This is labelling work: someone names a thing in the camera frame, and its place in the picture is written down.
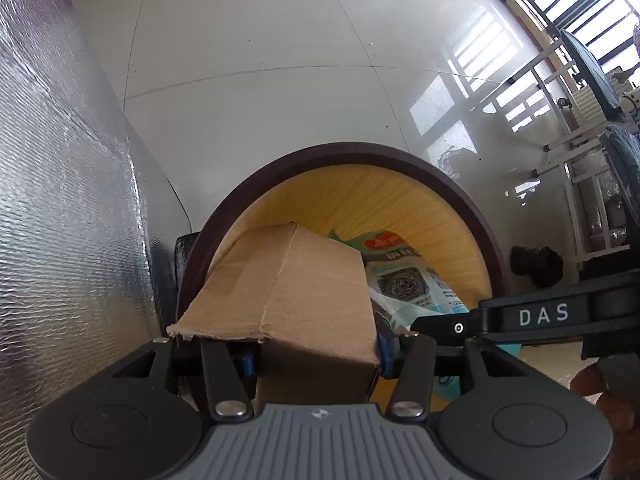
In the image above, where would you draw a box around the silver foil table cover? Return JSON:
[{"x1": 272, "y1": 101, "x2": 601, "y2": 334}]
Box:
[{"x1": 0, "y1": 0, "x2": 192, "y2": 443}]

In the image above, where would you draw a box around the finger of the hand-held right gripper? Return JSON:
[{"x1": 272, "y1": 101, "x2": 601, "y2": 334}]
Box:
[{"x1": 411, "y1": 309, "x2": 488, "y2": 348}]

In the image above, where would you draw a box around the window with black railing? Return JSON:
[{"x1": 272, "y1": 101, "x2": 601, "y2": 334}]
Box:
[{"x1": 500, "y1": 0, "x2": 640, "y2": 73}]

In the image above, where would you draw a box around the black lumpy floor object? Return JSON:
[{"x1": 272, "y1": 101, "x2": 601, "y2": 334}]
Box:
[{"x1": 510, "y1": 245, "x2": 564, "y2": 289}]

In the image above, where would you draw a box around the brown rimmed round bin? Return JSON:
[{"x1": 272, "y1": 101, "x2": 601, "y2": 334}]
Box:
[{"x1": 177, "y1": 141, "x2": 511, "y2": 411}]

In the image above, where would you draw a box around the person's right hand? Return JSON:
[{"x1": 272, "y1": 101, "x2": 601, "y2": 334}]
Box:
[{"x1": 570, "y1": 361, "x2": 640, "y2": 436}]

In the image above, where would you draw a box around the brown cardboard box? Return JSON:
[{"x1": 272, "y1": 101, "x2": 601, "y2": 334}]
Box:
[{"x1": 166, "y1": 223, "x2": 381, "y2": 406}]

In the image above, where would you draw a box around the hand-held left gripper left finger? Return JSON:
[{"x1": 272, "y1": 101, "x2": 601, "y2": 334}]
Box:
[{"x1": 107, "y1": 337, "x2": 261, "y2": 423}]

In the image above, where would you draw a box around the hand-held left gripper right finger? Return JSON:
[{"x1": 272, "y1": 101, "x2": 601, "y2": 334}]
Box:
[{"x1": 377, "y1": 332, "x2": 538, "y2": 421}]

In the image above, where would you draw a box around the white frame padded bench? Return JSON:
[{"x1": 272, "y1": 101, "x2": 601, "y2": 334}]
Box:
[{"x1": 480, "y1": 29, "x2": 640, "y2": 272}]

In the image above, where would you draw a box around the blue white scourer packet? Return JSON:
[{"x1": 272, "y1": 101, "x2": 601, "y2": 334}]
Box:
[{"x1": 327, "y1": 230, "x2": 473, "y2": 332}]

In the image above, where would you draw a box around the black plastic bag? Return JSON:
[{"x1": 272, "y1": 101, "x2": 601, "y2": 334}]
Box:
[{"x1": 172, "y1": 232, "x2": 202, "y2": 286}]

